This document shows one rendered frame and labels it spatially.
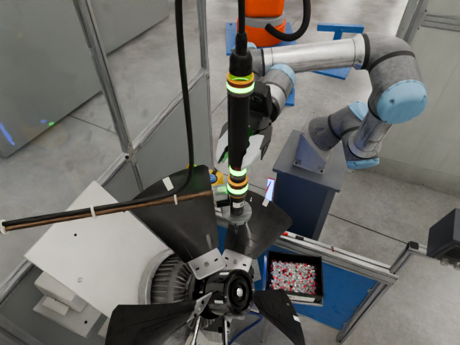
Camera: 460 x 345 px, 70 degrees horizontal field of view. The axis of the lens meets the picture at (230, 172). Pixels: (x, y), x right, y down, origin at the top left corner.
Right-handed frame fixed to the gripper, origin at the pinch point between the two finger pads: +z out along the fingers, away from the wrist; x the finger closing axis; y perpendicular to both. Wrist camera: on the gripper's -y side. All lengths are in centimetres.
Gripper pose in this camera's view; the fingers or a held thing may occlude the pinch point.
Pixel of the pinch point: (231, 158)
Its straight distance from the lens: 61.0
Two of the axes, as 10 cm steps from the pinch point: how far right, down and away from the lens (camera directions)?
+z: -3.8, 6.8, -6.3
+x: -9.3, -2.8, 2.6
